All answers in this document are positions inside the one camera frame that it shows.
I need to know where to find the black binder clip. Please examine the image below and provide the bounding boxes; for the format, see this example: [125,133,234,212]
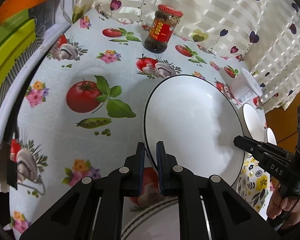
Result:
[6,159,17,189]

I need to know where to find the heart print curtain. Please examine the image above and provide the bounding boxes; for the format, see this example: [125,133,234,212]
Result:
[72,0,300,111]

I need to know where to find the striped grey box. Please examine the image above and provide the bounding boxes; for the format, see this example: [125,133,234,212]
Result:
[0,38,42,107]

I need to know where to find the side shelf white board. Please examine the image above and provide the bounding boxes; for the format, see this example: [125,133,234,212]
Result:
[0,23,70,146]

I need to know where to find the yellow floral bowl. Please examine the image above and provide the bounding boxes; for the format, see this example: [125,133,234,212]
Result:
[236,153,271,213]

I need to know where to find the white plastic yogurt tub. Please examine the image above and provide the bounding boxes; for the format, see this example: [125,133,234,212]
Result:
[230,68,262,105]

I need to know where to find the wooden cabinet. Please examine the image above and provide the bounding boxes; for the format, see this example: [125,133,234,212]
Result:
[265,92,300,153]

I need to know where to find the fruit print tablecloth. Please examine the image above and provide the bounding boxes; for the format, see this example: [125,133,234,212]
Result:
[5,3,273,240]

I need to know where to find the person right hand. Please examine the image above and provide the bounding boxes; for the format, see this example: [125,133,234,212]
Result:
[266,181,300,229]

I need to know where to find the chili sauce jar red lid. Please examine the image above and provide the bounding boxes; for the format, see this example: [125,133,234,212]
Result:
[143,4,183,54]

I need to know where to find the white green box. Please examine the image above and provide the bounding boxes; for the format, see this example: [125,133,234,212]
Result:
[0,9,29,46]

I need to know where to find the white plate black rim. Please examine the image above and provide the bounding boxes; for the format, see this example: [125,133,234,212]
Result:
[143,75,245,185]
[121,197,180,239]

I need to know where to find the white ribbed bowl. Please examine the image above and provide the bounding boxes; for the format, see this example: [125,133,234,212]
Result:
[242,103,265,141]
[265,127,277,145]

